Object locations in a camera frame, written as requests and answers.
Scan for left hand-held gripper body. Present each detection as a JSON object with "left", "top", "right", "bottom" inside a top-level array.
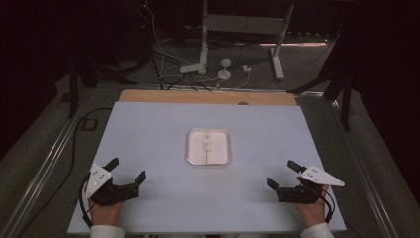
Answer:
[{"left": 84, "top": 163, "right": 140, "bottom": 208}]

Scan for black floor cable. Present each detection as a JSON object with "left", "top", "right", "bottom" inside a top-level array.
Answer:
[{"left": 16, "top": 106, "right": 114, "bottom": 238}]

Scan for white power strip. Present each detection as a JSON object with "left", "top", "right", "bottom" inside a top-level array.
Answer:
[{"left": 179, "top": 62, "right": 206, "bottom": 75}]

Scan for pale blue table mat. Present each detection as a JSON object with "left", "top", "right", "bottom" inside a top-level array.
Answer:
[{"left": 66, "top": 100, "right": 348, "bottom": 235}]

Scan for person's right hand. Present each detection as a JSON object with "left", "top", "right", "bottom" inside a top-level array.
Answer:
[{"left": 292, "top": 176, "right": 331, "bottom": 230}]

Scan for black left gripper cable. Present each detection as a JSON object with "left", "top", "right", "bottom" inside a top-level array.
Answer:
[{"left": 77, "top": 172, "right": 97, "bottom": 230}]

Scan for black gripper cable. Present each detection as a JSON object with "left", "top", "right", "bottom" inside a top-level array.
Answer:
[
  {"left": 306, "top": 184, "right": 336, "bottom": 224},
  {"left": 77, "top": 172, "right": 97, "bottom": 230}
]

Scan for aluminium floor rail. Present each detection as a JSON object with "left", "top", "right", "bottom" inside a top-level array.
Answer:
[
  {"left": 329, "top": 98, "right": 399, "bottom": 238},
  {"left": 0, "top": 86, "right": 97, "bottom": 238}
]

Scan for white metal stand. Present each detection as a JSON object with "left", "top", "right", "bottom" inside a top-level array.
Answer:
[{"left": 198, "top": 0, "right": 296, "bottom": 81}]

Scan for black square floor frame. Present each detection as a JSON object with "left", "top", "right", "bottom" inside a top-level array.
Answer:
[{"left": 78, "top": 117, "right": 99, "bottom": 132}]

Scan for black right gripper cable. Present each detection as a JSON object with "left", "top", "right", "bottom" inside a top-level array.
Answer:
[{"left": 306, "top": 184, "right": 336, "bottom": 224}]

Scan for white cable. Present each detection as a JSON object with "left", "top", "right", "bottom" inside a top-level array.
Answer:
[{"left": 144, "top": 0, "right": 252, "bottom": 90}]

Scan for black stand legs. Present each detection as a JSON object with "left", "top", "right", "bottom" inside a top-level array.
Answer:
[
  {"left": 286, "top": 29, "right": 354, "bottom": 132},
  {"left": 60, "top": 53, "right": 150, "bottom": 119}
]

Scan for white square tray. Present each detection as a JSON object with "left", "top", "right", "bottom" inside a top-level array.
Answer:
[{"left": 185, "top": 127, "right": 232, "bottom": 167}]

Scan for skewer with white balls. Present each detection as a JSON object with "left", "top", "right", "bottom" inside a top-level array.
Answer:
[{"left": 201, "top": 132, "right": 213, "bottom": 166}]

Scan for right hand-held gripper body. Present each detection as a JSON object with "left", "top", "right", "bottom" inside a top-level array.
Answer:
[{"left": 276, "top": 164, "right": 346, "bottom": 205}]

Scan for white round webcam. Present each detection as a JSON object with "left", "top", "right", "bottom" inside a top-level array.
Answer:
[{"left": 217, "top": 57, "right": 233, "bottom": 81}]

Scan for person's left hand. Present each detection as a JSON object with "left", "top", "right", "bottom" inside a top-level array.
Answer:
[{"left": 88, "top": 197, "right": 125, "bottom": 228}]

